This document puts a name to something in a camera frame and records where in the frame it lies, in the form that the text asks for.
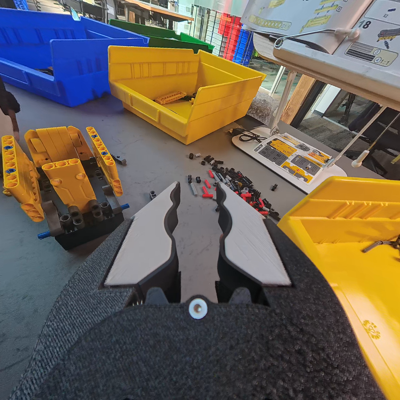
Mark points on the person's left hand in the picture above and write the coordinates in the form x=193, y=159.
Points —
x=14, y=125

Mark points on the black lego beam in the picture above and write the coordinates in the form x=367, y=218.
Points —
x=190, y=97

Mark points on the wooden post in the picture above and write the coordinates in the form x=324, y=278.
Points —
x=298, y=100

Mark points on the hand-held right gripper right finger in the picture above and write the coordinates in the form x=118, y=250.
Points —
x=253, y=243

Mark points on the pile of mixed lego parts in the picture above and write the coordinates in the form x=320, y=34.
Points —
x=384, y=243

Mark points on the lego sticker sheet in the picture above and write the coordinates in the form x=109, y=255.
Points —
x=290, y=156

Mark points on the yellow black lego model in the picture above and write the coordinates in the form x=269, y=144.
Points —
x=68, y=181

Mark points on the blue plastic bin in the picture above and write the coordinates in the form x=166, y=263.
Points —
x=72, y=62

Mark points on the stack of red crates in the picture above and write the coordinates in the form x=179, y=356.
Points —
x=229, y=34

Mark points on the clear bubble wrap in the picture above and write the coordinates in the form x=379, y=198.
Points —
x=262, y=107

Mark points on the green plastic bin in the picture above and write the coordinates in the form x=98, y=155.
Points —
x=175, y=37

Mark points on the black office chair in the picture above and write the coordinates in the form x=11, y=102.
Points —
x=375, y=134

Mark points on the dark grey lego connector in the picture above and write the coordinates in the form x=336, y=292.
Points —
x=153, y=195

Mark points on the yellow plastic bin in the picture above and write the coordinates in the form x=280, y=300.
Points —
x=337, y=218
x=150, y=65

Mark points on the pile of small lego pins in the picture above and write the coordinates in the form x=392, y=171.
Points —
x=240, y=184

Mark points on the orange lego frame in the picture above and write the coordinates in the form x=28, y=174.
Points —
x=170, y=97

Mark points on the lego instruction booklet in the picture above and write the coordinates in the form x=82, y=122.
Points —
x=359, y=18

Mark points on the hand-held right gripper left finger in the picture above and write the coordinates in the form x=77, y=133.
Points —
x=143, y=243

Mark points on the stack of blue crates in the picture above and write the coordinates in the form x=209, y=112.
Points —
x=243, y=47

